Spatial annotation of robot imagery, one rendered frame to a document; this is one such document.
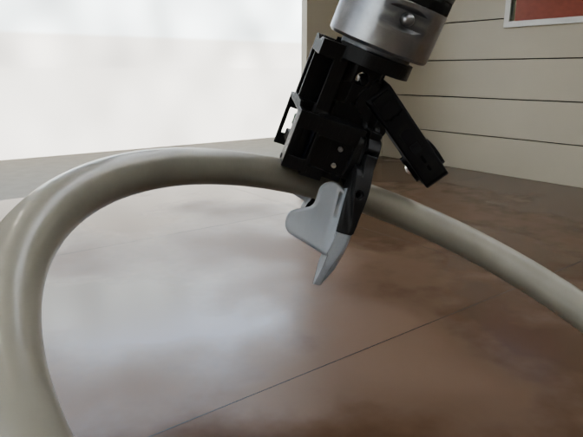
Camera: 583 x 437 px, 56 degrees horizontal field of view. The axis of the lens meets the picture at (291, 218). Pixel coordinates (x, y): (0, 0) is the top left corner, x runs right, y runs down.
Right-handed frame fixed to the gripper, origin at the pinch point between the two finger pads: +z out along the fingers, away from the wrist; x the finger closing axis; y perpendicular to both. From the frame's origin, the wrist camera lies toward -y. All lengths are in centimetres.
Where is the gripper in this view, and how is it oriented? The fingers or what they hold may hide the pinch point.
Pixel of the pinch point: (314, 250)
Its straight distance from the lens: 56.4
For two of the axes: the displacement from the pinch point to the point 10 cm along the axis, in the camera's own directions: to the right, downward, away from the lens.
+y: -9.3, -2.7, -2.5
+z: -3.5, 8.6, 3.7
